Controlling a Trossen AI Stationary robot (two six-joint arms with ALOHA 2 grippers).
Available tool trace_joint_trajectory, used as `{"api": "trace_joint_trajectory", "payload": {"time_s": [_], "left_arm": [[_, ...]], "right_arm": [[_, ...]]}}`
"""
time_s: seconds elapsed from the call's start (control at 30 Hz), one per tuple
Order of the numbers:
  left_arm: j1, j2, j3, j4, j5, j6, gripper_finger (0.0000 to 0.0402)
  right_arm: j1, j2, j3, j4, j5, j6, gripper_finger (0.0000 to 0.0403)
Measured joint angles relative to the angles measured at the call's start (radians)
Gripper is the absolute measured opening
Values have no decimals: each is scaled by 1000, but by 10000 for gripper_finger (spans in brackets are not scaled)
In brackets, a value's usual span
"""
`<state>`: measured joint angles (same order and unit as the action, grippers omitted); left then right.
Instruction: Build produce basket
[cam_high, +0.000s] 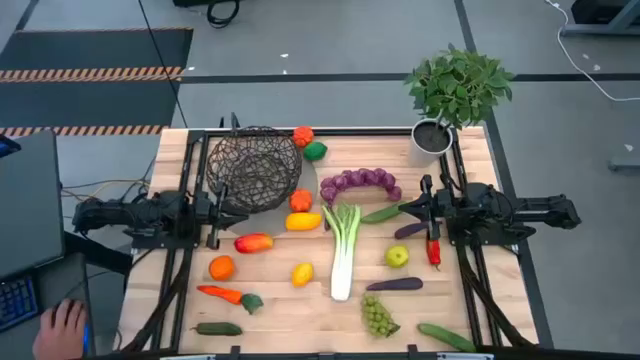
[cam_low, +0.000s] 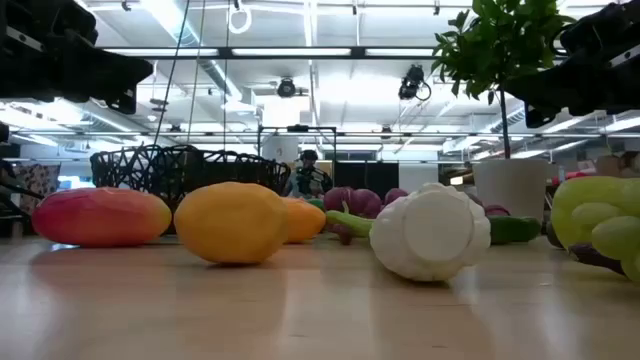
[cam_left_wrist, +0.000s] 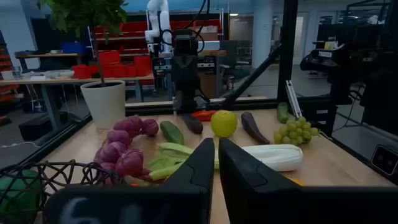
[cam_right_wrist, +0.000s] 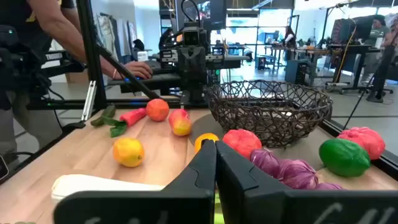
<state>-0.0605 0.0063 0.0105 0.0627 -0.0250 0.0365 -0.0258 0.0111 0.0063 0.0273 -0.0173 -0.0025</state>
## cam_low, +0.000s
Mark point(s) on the green potted tree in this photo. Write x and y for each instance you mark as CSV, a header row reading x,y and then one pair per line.
x,y
500,45

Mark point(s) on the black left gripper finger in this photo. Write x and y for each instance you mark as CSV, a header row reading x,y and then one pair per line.
x,y
130,75

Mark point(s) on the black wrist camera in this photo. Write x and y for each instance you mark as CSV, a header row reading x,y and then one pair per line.
x,y
535,116
127,102

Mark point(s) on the light green toy fruit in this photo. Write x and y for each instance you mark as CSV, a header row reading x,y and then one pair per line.
x,y
590,192

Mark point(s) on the black partition panel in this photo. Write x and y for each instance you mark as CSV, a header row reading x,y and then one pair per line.
x,y
365,175

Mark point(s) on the green toy bell pepper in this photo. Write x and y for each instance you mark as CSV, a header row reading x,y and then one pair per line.
x,y
317,204

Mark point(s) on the patterned fabric panel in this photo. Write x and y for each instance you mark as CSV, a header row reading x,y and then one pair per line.
x,y
37,182

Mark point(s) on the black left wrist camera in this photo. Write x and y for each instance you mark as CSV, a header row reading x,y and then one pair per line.
x,y
127,102

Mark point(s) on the orange toy fruit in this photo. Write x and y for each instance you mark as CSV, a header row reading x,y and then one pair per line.
x,y
305,220

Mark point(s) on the black ceiling spotlight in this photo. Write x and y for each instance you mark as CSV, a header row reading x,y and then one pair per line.
x,y
411,82
286,88

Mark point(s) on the red yellow toy mango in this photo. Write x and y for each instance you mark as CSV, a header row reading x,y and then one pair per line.
x,y
100,217

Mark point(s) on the purple toy grape bunch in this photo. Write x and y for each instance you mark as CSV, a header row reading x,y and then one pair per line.
x,y
365,201

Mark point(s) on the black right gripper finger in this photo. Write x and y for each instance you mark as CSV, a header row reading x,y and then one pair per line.
x,y
545,85

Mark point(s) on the yellow toy fruit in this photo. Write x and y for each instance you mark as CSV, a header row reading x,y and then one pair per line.
x,y
230,222

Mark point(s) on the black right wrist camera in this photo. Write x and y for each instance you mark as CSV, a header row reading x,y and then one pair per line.
x,y
535,116

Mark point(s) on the person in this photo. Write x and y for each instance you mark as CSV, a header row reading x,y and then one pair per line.
x,y
305,185

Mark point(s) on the white cup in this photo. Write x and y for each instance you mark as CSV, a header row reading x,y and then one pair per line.
x,y
510,195

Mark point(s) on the dark green toy cucumber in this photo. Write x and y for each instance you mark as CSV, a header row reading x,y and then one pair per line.
x,y
515,229

